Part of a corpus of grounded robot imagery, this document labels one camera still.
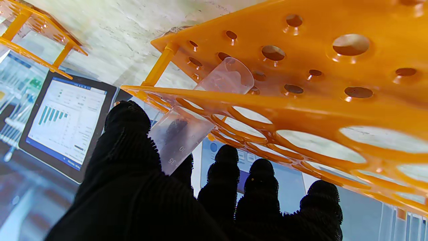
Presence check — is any printed laboratory backdrop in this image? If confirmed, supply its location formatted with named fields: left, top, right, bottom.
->
left=0, top=33, right=428, bottom=241

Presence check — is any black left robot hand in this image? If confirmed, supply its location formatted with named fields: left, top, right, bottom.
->
left=45, top=100, right=344, bottom=241

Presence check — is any clear plastic test tube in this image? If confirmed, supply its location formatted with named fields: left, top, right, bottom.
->
left=148, top=57, right=255, bottom=176

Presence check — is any orange test tube rack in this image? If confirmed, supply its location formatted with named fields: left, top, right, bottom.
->
left=120, top=0, right=428, bottom=218
left=0, top=0, right=89, bottom=80

